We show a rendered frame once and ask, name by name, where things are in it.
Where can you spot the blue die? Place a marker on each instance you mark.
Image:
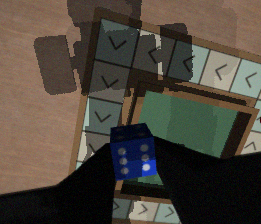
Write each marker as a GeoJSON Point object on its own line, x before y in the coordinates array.
{"type": "Point", "coordinates": [133, 151]}

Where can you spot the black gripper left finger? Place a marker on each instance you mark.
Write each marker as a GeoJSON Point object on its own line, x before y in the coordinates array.
{"type": "Point", "coordinates": [84, 197]}

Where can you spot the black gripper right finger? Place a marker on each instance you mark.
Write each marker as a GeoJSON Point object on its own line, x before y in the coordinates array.
{"type": "Point", "coordinates": [205, 189]}

